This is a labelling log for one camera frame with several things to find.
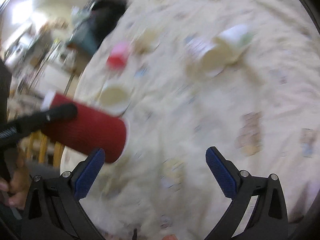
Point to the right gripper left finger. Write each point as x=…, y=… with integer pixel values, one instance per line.
x=53, y=209

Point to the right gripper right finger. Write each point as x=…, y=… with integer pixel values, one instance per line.
x=269, y=216

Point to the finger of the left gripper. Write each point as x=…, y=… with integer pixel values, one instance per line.
x=39, y=120

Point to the red ripple paper cup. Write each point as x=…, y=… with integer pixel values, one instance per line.
x=89, y=130

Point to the green striped white paper cup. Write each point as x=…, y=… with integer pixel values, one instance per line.
x=114, y=98

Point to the pink red paper cup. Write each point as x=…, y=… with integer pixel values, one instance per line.
x=119, y=56

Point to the cream patterned paper cup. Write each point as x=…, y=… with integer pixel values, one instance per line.
x=146, y=41

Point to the white purple print paper cup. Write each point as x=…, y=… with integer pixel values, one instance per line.
x=207, y=59

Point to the white green leaf paper cup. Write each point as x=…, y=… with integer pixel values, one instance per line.
x=234, y=41

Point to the left hand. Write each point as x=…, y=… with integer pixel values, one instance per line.
x=18, y=185

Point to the right hand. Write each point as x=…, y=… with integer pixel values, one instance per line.
x=170, y=237

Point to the yellow wooden rack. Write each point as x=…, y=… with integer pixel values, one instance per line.
x=40, y=148

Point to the white cabinet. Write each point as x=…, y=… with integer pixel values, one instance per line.
x=52, y=78

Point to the teal storage box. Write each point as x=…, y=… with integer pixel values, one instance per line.
x=83, y=38

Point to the black clothes pile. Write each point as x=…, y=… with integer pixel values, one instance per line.
x=104, y=16

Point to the cream cartoon bed sheet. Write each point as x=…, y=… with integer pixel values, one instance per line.
x=261, y=112

